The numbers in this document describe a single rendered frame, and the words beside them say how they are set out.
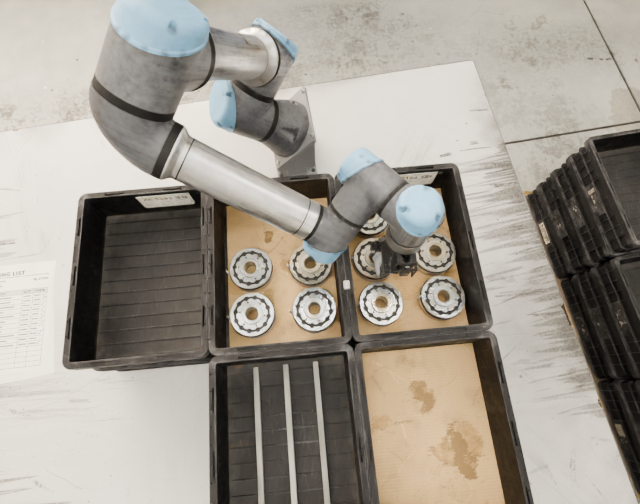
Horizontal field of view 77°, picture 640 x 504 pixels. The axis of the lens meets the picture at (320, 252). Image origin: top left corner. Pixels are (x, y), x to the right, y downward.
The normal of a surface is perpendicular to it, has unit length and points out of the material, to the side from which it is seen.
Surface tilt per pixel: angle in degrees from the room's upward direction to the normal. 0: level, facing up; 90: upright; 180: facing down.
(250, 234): 0
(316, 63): 0
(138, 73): 56
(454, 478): 0
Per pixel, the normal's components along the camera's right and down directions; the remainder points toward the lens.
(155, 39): 0.22, 0.61
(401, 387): 0.00, -0.31
